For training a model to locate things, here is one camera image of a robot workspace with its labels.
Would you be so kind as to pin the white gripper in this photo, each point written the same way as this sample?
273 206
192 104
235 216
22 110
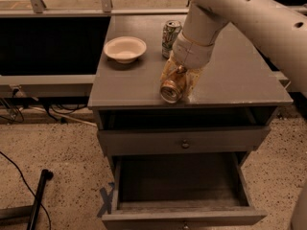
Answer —
192 53

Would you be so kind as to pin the orange soda can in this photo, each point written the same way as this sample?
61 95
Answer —
173 88

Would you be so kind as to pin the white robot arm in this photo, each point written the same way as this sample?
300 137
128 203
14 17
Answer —
277 31

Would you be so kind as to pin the green white soda can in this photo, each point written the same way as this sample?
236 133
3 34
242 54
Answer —
170 32

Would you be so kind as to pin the round top drawer knob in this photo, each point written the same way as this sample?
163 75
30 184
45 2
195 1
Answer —
185 144

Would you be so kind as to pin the grey drawer cabinet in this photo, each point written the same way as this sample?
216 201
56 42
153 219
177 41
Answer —
236 88

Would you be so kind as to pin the open middle grey drawer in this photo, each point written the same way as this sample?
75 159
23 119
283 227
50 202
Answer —
161 192

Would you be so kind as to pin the white paper bowl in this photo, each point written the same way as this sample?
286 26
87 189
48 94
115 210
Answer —
125 49

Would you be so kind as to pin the black metal stand leg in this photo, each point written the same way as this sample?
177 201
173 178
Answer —
44 177

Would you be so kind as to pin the grey metal railing frame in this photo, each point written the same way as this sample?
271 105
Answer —
80 4

